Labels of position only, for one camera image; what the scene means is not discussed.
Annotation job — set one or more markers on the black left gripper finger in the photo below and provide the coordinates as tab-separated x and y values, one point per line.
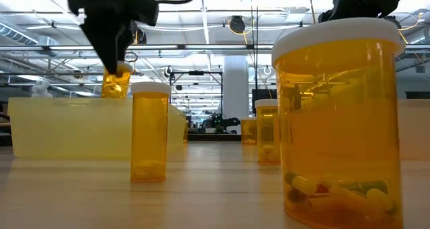
105	44
128	37

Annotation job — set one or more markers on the medium amber pill bottle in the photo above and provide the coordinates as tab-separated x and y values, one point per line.
248	131
116	86

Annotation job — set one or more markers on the thin amber pill bottle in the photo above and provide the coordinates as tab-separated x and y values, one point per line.
267	135
149	138

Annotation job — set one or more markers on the wide amber bottle coloured capsules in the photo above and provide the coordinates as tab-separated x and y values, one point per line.
336	138

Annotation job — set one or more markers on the yellow translucent plastic bin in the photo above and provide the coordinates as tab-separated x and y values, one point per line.
67	128

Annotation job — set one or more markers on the orange translucent plastic bin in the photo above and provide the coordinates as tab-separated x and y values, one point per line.
416	131

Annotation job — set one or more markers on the small round ceiling reel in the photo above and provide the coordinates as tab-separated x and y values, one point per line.
168	71
267	70

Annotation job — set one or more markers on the long ceiling light strip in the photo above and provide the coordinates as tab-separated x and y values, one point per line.
201	47

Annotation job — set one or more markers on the white humanoid figure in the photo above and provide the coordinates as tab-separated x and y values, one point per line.
41	88

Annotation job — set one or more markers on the white round column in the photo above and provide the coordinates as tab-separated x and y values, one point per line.
235	88

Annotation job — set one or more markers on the black robot green lights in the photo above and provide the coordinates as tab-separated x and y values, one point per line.
218	123

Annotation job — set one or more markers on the black low platform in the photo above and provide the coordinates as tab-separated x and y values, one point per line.
215	137

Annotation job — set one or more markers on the black monitor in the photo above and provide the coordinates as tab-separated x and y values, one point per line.
263	94

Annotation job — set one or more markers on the black gantry frame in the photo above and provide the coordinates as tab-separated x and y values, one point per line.
196	72

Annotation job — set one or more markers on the grey ventilation duct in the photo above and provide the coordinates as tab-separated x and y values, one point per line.
20	36

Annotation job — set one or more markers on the dark wall screen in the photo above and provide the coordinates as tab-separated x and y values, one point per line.
418	95

